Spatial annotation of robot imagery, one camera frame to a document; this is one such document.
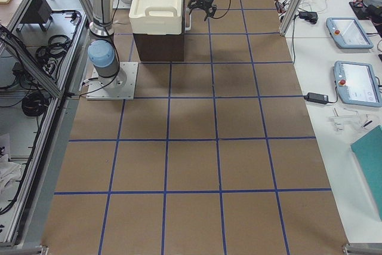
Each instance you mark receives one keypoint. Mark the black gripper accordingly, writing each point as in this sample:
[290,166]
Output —
[205,2]

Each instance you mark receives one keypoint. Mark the dark wooden drawer cabinet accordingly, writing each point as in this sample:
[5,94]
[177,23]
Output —
[161,48]

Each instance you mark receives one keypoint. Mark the white foam tray box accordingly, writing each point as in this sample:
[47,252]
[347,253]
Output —
[156,17]

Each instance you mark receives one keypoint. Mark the teach pendant far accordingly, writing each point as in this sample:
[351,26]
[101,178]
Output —
[348,33]

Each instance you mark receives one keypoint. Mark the teach pendant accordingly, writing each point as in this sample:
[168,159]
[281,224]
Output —
[356,84]
[348,33]

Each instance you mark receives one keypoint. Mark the black power adapter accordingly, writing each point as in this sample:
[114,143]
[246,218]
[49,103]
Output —
[316,98]

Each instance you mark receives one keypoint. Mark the teach pendant near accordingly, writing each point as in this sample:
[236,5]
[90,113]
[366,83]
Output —
[356,84]

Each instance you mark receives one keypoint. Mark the aluminium frame post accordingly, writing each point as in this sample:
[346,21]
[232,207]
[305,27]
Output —
[294,1]

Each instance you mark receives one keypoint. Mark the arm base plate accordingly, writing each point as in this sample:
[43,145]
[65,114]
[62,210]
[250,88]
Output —
[122,87]

